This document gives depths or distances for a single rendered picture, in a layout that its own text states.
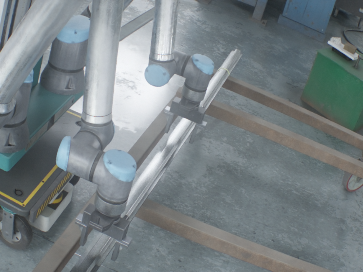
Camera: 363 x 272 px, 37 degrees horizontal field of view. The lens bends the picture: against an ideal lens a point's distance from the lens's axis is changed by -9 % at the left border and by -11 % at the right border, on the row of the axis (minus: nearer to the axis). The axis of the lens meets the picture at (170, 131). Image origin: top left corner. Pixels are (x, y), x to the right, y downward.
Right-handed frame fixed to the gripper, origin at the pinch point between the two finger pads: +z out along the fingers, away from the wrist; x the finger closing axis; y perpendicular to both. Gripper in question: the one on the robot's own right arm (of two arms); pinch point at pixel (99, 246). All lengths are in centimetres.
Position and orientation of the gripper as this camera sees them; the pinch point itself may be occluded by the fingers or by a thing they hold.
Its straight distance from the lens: 174.1
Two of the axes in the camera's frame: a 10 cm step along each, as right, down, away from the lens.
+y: 3.2, -4.3, 8.5
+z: -2.6, 8.2, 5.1
